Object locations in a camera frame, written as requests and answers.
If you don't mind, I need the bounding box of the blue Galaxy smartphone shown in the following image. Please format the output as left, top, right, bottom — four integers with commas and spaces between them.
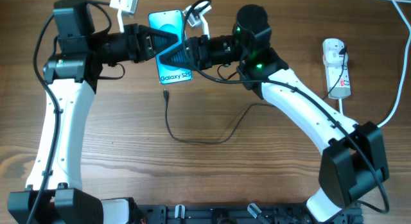
148, 10, 192, 85

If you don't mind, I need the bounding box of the black USB charging cable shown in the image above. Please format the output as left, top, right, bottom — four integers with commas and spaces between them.
162, 44, 349, 145

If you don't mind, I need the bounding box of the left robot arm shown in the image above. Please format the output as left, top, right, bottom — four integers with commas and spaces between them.
7, 0, 178, 223

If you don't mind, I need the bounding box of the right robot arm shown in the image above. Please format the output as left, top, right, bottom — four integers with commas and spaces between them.
148, 0, 389, 223

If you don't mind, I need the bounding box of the white USB charger plug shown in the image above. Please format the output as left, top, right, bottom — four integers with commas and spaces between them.
323, 48, 347, 67

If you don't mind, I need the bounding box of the white power strip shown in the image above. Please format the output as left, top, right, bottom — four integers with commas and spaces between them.
322, 38, 351, 99

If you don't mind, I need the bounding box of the black right camera cable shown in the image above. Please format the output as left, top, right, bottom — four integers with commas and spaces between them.
181, 0, 391, 214

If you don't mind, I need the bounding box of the black camera cable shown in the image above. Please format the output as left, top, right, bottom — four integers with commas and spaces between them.
181, 0, 391, 214
25, 0, 113, 224

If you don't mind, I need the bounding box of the black left camera cable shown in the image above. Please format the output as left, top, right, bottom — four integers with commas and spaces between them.
25, 0, 113, 224

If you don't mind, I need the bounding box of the white power strip cord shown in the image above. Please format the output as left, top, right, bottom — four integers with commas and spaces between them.
338, 0, 411, 128

